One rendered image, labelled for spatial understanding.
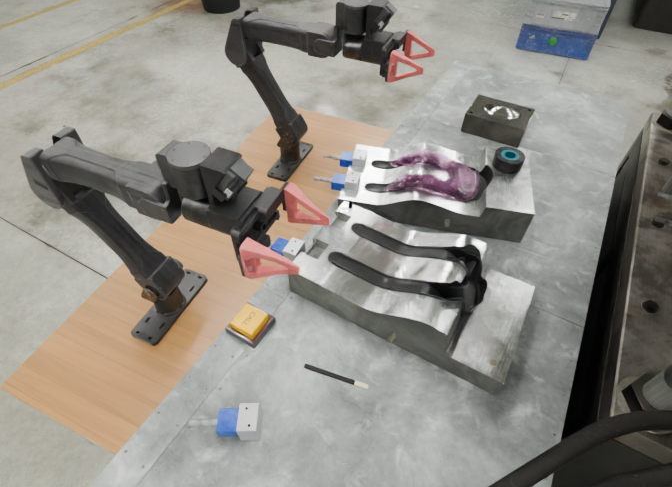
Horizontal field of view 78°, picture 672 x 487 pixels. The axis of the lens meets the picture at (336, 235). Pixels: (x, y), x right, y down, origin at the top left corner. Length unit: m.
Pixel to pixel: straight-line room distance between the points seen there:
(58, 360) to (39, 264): 1.49
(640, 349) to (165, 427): 1.01
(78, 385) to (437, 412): 0.73
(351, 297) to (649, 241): 0.86
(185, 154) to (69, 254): 1.96
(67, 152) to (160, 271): 0.29
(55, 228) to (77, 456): 1.26
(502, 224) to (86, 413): 1.03
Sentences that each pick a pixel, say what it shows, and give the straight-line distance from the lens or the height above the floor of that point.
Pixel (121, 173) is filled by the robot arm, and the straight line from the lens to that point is 0.71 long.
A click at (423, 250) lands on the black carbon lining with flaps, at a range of 0.98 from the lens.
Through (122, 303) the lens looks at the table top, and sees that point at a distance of 1.12.
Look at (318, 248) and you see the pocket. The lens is 1.01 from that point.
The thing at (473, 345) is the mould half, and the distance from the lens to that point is 0.91.
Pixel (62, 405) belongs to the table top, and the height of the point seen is 0.80.
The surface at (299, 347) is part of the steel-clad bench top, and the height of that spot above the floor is 0.80.
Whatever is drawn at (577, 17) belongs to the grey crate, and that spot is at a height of 0.32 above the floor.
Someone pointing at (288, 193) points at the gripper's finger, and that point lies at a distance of 0.61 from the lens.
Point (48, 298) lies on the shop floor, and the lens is 2.37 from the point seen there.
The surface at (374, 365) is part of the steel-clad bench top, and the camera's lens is 0.92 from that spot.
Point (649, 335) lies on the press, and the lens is 1.20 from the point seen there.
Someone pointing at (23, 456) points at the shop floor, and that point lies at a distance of 2.02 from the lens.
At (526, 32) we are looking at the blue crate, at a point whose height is 0.15.
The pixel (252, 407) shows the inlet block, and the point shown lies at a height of 0.85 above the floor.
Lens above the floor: 1.63
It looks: 48 degrees down
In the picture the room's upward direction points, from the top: straight up
